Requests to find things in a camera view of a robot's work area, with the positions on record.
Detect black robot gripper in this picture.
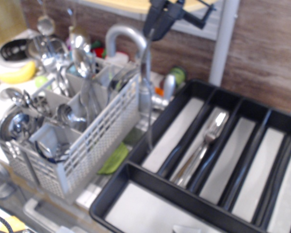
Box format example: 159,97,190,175
143,0,216,41

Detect steel fork being moved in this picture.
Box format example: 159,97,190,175
141,28,155,152

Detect steel fork back compartment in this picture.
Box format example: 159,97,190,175
33,35,73,97

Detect steel forks in tray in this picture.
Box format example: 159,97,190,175
170,111,229,188

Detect grey plastic cutlery basket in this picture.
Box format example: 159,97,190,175
0,58,140,203

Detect black cutlery tray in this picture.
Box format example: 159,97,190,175
89,80,291,233

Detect light wooden shelf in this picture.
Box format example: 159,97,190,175
80,0,219,15

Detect white toy food item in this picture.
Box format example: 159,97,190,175
105,51,129,66

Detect green toy can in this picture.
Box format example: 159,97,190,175
160,66,187,91

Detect red toy pepper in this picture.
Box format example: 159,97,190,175
90,40,106,59

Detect grey metal pole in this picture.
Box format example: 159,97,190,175
209,0,240,86

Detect steel forks right compartment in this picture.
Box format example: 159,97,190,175
106,62,139,105

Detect steel forks compartment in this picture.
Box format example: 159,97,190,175
106,62,139,105
80,57,102,126

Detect silver sink faucet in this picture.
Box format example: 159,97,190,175
105,24,174,113

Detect steel spoon back compartment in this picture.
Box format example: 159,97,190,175
72,48,93,80

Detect steel spoon compartment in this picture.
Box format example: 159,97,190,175
46,103,87,131
72,48,93,80

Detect steel forks middle compartment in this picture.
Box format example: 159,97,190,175
80,57,102,126

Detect hanging slotted steel ladle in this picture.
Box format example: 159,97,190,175
37,0,55,36

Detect steel pot on stove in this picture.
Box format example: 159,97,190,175
26,34,70,69

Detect green toy ball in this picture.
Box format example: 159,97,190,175
34,76,49,88

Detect steel spoon centre compartment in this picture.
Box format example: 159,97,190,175
46,103,87,131

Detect yellow toy banana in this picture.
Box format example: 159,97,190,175
0,61,36,84

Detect black coil stove burner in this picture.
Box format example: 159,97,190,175
0,39,29,62

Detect steel spoons left compartment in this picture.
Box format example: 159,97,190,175
0,87,51,115

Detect steel spoons compartment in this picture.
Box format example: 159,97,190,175
34,141,71,164
0,87,51,115

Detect steel spoons front compartment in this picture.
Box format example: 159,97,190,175
34,141,71,164

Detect large steel spoon front left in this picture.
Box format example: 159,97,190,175
0,112,37,142

